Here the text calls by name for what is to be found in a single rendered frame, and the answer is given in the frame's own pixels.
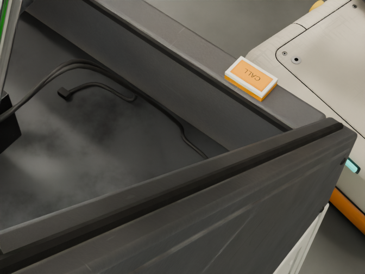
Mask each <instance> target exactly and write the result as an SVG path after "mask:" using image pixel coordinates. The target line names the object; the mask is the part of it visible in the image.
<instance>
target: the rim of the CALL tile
mask: <svg viewBox="0 0 365 274"><path fill-rule="evenodd" d="M241 60H244V61H245V62H247V63H248V64H250V65H251V66H253V67H255V68H256V69H258V70H259V71H261V72H263V73H264V74H266V75H267V76H269V77H271V78H272V79H273V80H272V81H271V82H270V83H269V84H268V86H267V87H266V88H265V89H264V90H263V91H262V92H261V91H259V90H258V89H256V88H254V87H253V86H251V85H250V84H248V83H246V82H245V81H243V80H242V79H241V78H238V77H237V76H236V75H234V74H232V73H231V72H230V71H231V70H232V69H233V68H234V67H235V66H236V65H237V64H238V63H239V62H240V61H241ZM225 75H226V76H228V77H229V78H231V79H232V80H234V81H236V82H237V83H239V84H240V85H242V86H243V87H245V88H246V89H248V90H249V91H251V92H253V93H254V94H256V95H257V96H259V97H261V98H262V97H263V96H264V95H265V94H266V93H267V92H268V91H269V90H270V89H271V88H272V87H273V86H274V85H275V84H276V82H277V81H278V79H277V78H276V77H274V76H272V75H271V74H270V73H268V72H266V71H265V70H263V69H262V68H260V67H258V66H257V65H255V64H253V63H252V62H250V61H249V60H247V59H246V58H244V57H242V56H240V57H239V58H238V59H237V60H236V61H235V62H234V63H233V64H232V65H231V66H230V67H229V68H228V69H227V70H226V72H225Z"/></svg>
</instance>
